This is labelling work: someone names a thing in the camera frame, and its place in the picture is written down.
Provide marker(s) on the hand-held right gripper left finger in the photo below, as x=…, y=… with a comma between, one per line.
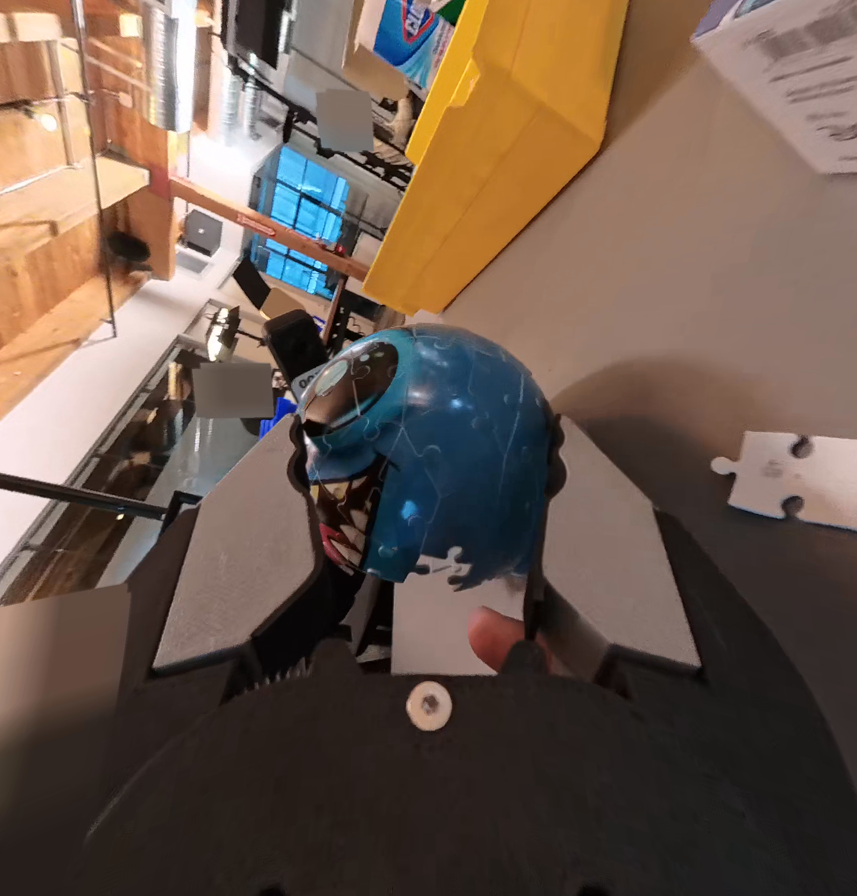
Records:
x=239, y=574

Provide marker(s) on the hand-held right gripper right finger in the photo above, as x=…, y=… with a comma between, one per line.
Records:
x=610, y=567

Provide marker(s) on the blue cartoon puzzle ball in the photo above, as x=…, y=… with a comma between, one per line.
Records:
x=456, y=448

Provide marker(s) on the white loose puzzle piece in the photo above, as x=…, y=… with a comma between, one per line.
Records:
x=806, y=483

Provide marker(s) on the printed cardboard puzzle box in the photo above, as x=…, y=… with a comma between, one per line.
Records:
x=799, y=77

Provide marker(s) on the person's right hand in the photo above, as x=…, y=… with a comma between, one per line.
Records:
x=495, y=633

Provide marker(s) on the large paned window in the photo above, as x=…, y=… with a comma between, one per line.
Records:
x=299, y=217

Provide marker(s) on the yellow plastic bin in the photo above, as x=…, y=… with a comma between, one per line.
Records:
x=498, y=154

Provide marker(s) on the cleaning wipes canister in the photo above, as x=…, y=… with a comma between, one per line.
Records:
x=414, y=35

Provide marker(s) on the silver ventilation duct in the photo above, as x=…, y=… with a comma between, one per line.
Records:
x=168, y=63

